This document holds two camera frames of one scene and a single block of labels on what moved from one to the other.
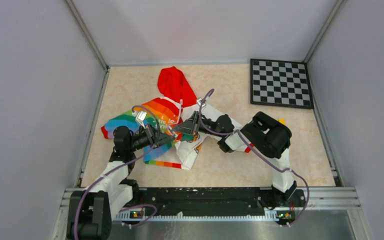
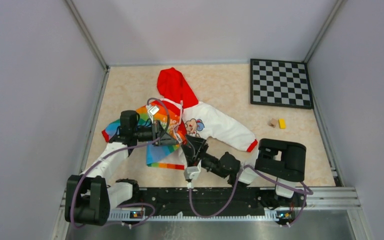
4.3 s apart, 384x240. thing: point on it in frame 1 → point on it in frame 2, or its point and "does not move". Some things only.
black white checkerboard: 280,83 does not move
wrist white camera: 140,117 → 151,111
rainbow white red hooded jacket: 155,124 does not move
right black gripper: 191,126 → 197,145
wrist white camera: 199,101 → 191,172
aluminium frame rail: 329,198 does not move
